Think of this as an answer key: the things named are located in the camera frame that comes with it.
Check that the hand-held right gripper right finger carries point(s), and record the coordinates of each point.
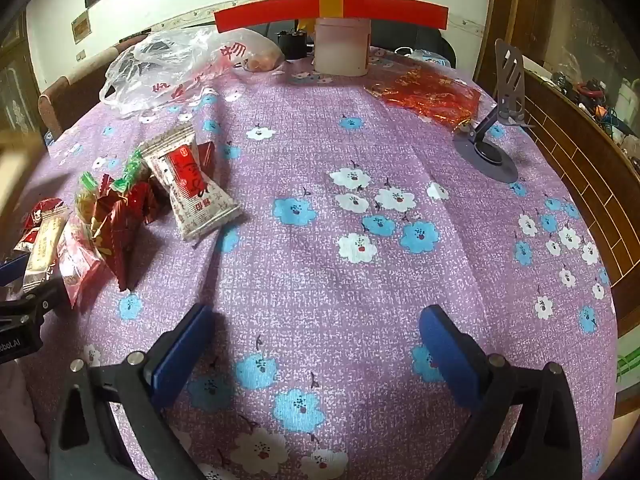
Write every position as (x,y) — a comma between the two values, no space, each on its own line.
(450,355)

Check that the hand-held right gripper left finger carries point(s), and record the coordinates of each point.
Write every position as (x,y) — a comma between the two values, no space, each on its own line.
(184,350)

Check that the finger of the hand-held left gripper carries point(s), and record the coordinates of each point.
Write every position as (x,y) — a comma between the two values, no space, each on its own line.
(12,270)
(45,300)

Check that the beige snack packet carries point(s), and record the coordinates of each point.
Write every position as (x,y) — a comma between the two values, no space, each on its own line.
(42,255)

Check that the cardboard box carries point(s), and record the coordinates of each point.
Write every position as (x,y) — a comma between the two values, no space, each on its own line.
(17,165)

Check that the pink snack packet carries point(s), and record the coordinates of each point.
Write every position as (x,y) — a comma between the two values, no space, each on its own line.
(75,265)

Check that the yellow green candy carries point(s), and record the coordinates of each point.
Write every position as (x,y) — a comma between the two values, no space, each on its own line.
(89,200)

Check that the purple floral tablecloth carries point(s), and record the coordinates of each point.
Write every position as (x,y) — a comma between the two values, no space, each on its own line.
(325,270)

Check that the green wrapped candy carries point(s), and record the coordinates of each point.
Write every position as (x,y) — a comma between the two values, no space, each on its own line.
(131,166)

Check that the large white red snack packet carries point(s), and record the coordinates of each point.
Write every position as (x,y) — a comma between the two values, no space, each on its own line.
(192,185)

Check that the brown sofa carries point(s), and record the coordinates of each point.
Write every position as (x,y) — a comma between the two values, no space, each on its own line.
(65,100)

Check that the wooden glass door cabinet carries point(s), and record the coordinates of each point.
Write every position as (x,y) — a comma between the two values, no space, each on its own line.
(15,75)

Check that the dark red foil packet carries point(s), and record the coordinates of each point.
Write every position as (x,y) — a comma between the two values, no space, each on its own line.
(206,156)

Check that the wooden sideboard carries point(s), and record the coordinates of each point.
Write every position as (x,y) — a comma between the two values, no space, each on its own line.
(575,135)

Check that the clear plastic bag red print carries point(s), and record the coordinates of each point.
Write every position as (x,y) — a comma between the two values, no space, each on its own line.
(165,67)

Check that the red gold foil bag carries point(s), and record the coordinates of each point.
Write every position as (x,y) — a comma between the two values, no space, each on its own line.
(430,95)

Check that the grey phone stand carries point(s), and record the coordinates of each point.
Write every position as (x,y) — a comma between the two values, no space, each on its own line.
(510,90)

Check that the blue white packet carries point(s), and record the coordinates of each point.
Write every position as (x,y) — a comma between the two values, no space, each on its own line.
(425,56)

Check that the black chair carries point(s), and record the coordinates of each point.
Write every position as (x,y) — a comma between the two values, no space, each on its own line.
(410,40)

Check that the small black device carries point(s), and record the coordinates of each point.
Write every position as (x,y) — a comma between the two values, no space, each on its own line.
(291,44)

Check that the white plastic jar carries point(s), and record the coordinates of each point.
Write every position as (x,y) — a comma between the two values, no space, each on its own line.
(341,47)

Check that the long red paper stack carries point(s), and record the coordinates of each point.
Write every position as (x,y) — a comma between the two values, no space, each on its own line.
(350,7)

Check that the small yellow wall sign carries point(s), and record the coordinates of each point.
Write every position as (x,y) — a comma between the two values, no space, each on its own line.
(81,26)

